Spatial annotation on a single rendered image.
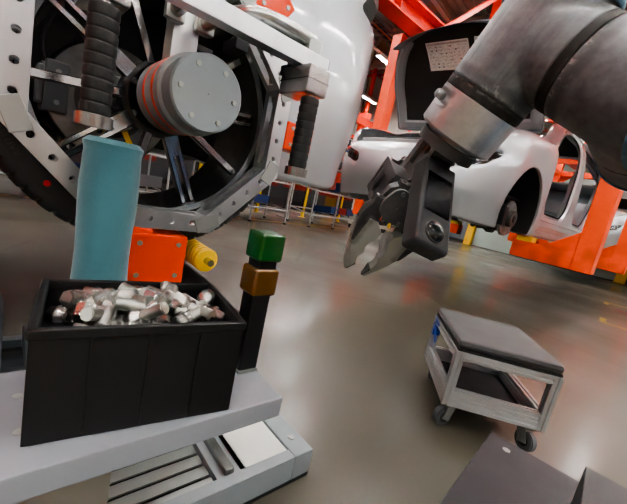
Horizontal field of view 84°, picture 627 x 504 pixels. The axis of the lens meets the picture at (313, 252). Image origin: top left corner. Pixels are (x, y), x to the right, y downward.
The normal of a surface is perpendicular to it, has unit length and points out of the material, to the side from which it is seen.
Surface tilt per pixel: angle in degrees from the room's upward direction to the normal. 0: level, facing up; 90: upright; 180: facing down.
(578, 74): 106
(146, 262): 90
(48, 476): 90
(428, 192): 60
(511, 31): 95
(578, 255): 90
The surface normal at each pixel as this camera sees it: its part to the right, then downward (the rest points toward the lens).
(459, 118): -0.55, 0.25
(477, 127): -0.19, 0.52
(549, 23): -0.66, -0.08
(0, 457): 0.21, -0.96
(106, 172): 0.36, 0.20
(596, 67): -0.77, 0.07
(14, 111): 0.64, 0.27
